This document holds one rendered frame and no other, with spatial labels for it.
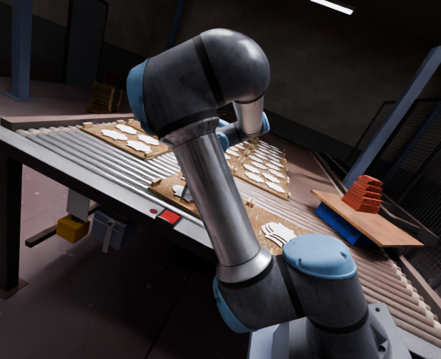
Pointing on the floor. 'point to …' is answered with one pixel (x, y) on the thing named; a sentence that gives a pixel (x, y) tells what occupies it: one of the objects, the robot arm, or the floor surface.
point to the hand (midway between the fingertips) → (187, 193)
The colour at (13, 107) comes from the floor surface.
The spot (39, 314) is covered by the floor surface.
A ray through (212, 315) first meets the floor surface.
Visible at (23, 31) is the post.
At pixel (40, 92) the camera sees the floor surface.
